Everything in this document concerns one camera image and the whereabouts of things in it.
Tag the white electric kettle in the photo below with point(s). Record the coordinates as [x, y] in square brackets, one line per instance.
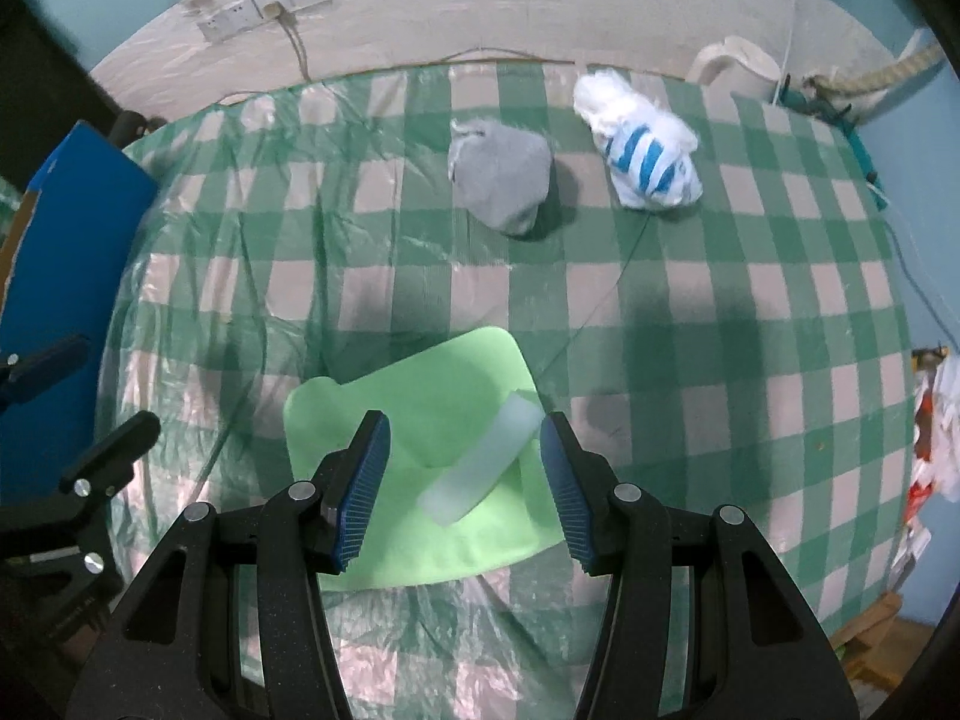
[737, 66]

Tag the green checkered tablecloth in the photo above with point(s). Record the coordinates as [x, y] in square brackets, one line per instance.
[751, 349]

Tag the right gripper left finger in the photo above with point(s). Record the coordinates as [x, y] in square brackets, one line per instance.
[349, 480]

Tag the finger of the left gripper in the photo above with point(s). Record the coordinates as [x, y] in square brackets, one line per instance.
[108, 466]
[24, 378]

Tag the white wall socket strip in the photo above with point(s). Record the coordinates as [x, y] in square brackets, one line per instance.
[244, 15]

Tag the grey sock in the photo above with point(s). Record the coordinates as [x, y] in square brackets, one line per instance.
[501, 175]

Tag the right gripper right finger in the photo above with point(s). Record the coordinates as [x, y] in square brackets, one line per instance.
[580, 483]

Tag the light green foam sheet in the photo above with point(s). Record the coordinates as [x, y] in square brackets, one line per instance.
[439, 403]

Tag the crumpled bags pile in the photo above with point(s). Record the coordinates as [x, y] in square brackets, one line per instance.
[934, 463]

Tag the white blue striped plastic bag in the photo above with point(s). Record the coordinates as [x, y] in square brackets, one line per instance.
[648, 150]

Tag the teal power strip basket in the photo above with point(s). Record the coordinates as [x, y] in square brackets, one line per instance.
[824, 111]

